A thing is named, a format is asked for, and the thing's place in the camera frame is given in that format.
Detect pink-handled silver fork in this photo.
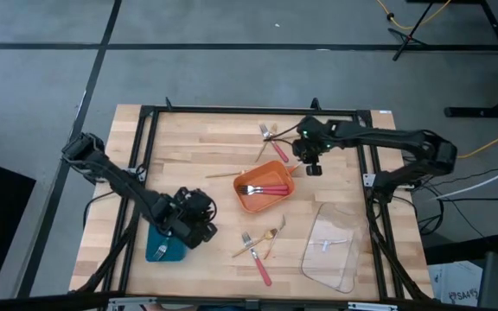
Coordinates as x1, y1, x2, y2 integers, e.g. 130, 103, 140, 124
239, 188, 290, 197
238, 184, 290, 193
240, 232, 273, 288
259, 124, 290, 164

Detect orange plastic bin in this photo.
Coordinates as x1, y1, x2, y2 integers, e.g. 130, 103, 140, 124
233, 160, 297, 214

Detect wooden chopsticks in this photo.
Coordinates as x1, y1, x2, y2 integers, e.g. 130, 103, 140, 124
204, 170, 245, 179

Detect gold spoon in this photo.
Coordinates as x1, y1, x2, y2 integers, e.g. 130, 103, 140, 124
230, 227, 279, 259

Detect teal plastic bin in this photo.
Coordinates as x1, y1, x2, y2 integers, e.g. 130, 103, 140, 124
144, 223, 189, 263

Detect clear plastic bin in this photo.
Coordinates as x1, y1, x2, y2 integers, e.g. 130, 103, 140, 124
299, 201, 369, 295

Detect thin black floor stand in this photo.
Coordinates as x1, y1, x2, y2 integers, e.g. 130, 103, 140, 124
386, 2, 436, 62

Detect white printed cardboard box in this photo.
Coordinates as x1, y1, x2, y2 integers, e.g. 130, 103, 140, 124
428, 260, 485, 308

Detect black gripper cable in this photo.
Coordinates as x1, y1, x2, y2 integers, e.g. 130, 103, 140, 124
265, 123, 303, 143

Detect black metal table frame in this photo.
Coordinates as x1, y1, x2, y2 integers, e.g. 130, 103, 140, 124
69, 97, 434, 311

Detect silver metal bracket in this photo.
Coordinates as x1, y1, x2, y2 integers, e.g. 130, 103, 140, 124
107, 296, 158, 311
347, 301, 399, 311

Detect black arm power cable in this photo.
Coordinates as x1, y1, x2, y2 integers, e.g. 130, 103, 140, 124
83, 191, 118, 229

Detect yellow extension cable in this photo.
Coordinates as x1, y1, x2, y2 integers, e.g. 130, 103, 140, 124
456, 124, 498, 160
375, 0, 454, 31

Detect black floor cable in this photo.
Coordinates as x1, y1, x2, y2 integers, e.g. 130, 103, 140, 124
402, 153, 498, 237

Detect white cable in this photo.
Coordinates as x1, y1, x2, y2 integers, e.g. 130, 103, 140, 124
430, 158, 498, 200

